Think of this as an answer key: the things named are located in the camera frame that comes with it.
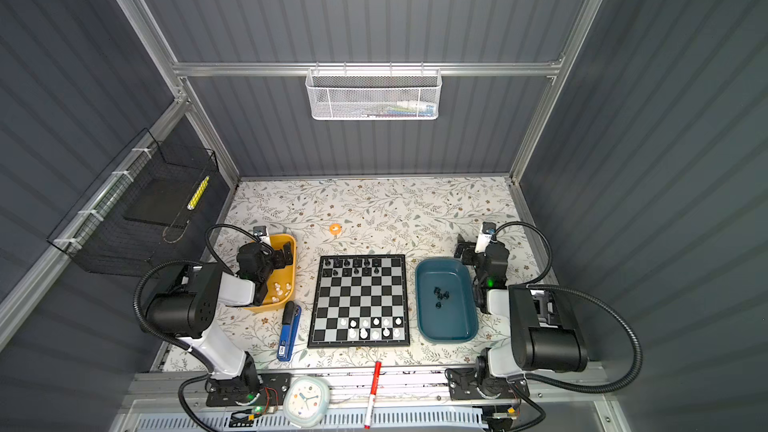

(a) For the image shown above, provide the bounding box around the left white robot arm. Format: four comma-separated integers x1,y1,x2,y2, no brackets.
133,241,280,404

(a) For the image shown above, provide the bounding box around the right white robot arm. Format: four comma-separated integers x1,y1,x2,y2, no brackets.
446,238,644,398

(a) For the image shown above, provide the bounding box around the yellow plastic tray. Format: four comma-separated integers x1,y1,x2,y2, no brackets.
245,234,299,313

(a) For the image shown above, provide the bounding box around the teal plastic tray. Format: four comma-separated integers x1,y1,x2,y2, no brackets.
415,257,479,344

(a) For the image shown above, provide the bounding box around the blue stapler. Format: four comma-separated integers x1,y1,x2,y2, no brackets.
277,301,302,362

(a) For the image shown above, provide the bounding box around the black white chessboard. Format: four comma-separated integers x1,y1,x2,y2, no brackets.
307,254,411,349

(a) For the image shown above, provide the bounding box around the small white clock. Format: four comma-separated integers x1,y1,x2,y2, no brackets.
283,377,331,428

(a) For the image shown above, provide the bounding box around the red white marker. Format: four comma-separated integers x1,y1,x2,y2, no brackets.
363,361,382,430

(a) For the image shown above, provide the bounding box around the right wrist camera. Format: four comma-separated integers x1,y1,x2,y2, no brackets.
475,222,497,254

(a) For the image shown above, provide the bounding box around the black wire basket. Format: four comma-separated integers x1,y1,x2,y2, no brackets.
47,129,219,277

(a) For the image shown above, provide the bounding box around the white wire basket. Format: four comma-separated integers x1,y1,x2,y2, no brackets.
305,67,443,121

